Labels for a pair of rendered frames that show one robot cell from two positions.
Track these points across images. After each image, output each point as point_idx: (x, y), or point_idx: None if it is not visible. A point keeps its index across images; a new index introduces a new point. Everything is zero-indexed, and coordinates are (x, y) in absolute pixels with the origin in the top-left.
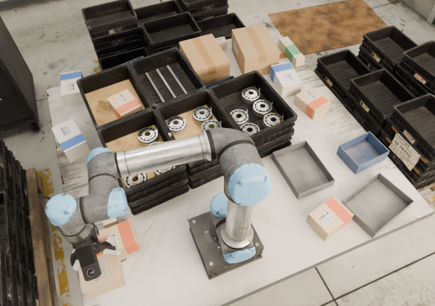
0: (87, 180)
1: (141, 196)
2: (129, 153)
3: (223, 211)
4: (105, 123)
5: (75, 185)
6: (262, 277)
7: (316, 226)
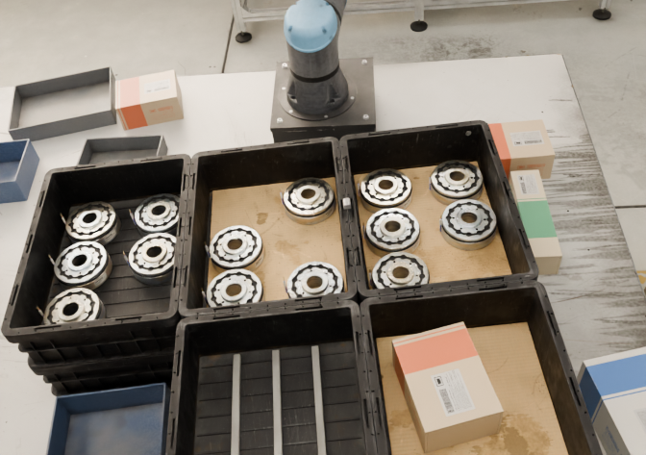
0: (581, 303)
1: None
2: None
3: (318, 2)
4: (517, 375)
5: (613, 299)
6: None
7: (178, 91)
